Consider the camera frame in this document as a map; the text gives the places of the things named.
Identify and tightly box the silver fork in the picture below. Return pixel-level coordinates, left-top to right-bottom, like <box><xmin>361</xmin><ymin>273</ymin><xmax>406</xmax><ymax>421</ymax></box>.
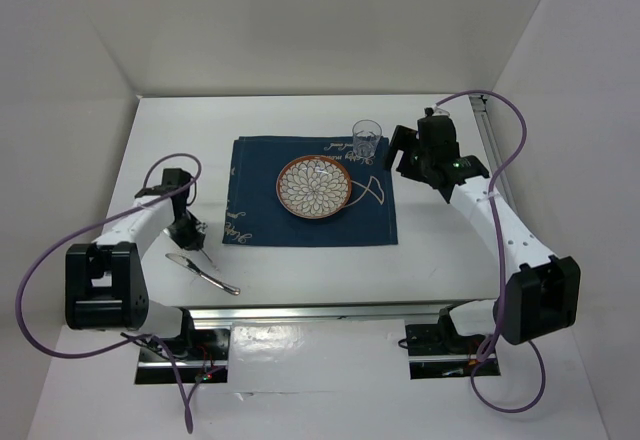
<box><xmin>163</xmin><ymin>227</ymin><xmax>219</xmax><ymax>272</ymax></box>

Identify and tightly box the floral ceramic plate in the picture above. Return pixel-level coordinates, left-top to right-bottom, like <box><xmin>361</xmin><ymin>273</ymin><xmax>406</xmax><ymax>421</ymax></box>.
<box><xmin>276</xmin><ymin>155</ymin><xmax>352</xmax><ymax>220</ymax></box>

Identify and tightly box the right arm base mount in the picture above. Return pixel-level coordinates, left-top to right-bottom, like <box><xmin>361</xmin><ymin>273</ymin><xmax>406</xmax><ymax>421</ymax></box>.
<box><xmin>397</xmin><ymin>324</ymin><xmax>484</xmax><ymax>380</ymax></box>

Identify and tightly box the aluminium right side rail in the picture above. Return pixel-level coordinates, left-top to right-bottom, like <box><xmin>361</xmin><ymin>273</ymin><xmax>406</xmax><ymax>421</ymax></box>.
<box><xmin>469</xmin><ymin>94</ymin><xmax>518</xmax><ymax>213</ymax></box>

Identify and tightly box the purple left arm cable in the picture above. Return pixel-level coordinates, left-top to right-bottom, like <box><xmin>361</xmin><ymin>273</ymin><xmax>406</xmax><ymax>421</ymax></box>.
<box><xmin>17</xmin><ymin>153</ymin><xmax>204</xmax><ymax>434</ymax></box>

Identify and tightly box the silver table knife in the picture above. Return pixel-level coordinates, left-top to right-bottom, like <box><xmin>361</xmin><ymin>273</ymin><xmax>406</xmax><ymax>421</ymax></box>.
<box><xmin>165</xmin><ymin>253</ymin><xmax>241</xmax><ymax>296</ymax></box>

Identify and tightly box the aluminium front rail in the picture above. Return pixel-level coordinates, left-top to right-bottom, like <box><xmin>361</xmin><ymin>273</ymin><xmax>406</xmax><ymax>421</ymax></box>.
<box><xmin>188</xmin><ymin>300</ymin><xmax>471</xmax><ymax>328</ymax></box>

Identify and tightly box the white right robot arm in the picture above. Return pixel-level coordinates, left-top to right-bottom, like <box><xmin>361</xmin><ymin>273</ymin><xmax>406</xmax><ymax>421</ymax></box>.
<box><xmin>384</xmin><ymin>108</ymin><xmax>581</xmax><ymax>352</ymax></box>

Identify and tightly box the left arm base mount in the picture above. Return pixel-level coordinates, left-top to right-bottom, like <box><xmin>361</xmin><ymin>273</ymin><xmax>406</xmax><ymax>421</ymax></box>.
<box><xmin>134</xmin><ymin>326</ymin><xmax>231</xmax><ymax>385</ymax></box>

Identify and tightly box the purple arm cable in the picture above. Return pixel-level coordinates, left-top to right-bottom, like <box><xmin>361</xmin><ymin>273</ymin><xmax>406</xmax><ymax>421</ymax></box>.
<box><xmin>17</xmin><ymin>153</ymin><xmax>204</xmax><ymax>434</ymax></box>
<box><xmin>432</xmin><ymin>89</ymin><xmax>547</xmax><ymax>414</ymax></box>

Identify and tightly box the blue fish placemat cloth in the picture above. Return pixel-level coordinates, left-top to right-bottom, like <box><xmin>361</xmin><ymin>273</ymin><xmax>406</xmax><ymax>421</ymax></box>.
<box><xmin>222</xmin><ymin>136</ymin><xmax>398</xmax><ymax>247</ymax></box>

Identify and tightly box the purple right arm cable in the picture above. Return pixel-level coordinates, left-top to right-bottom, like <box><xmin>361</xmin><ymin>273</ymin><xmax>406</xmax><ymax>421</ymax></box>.
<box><xmin>432</xmin><ymin>89</ymin><xmax>547</xmax><ymax>414</ymax></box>

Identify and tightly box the aluminium rail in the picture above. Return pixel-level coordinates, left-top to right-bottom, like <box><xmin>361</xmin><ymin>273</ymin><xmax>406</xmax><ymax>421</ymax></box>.
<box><xmin>469</xmin><ymin>94</ymin><xmax>518</xmax><ymax>213</ymax></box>
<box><xmin>188</xmin><ymin>300</ymin><xmax>471</xmax><ymax>328</ymax></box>

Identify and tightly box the clear plastic cup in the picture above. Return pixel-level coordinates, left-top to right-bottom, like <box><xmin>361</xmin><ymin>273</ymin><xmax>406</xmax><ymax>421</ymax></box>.
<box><xmin>352</xmin><ymin>119</ymin><xmax>382</xmax><ymax>159</ymax></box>

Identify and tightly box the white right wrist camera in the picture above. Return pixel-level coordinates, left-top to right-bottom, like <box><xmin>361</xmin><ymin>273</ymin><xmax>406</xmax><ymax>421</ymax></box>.
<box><xmin>424</xmin><ymin>105</ymin><xmax>450</xmax><ymax>117</ymax></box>

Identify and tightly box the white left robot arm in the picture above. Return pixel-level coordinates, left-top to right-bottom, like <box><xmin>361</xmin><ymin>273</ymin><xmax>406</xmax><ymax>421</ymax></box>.
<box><xmin>65</xmin><ymin>168</ymin><xmax>205</xmax><ymax>359</ymax></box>

